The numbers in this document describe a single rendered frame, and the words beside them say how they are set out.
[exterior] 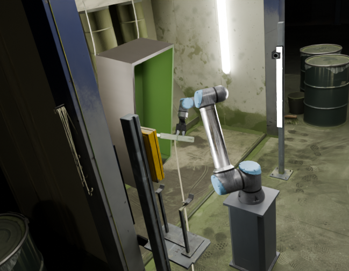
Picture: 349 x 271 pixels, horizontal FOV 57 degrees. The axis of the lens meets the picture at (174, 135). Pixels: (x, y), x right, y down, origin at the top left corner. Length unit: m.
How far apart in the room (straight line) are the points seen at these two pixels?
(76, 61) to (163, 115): 1.60
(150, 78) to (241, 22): 1.62
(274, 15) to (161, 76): 1.67
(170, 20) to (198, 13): 0.48
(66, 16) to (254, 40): 2.88
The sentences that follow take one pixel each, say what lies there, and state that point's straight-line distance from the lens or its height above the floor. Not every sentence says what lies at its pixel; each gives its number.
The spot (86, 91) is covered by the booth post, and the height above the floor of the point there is 1.66.
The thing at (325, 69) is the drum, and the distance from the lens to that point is 4.57.
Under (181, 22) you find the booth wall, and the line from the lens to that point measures 4.75.
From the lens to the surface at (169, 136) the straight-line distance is 2.82.
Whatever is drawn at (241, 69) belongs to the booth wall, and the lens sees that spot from 4.42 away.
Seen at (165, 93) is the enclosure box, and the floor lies 1.18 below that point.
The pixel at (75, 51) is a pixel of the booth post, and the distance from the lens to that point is 1.77.
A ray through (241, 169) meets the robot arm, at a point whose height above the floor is 0.91.
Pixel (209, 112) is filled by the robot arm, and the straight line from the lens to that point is 2.21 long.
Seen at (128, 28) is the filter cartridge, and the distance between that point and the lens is 4.26.
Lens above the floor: 2.13
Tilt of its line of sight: 26 degrees down
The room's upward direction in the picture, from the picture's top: 9 degrees counter-clockwise
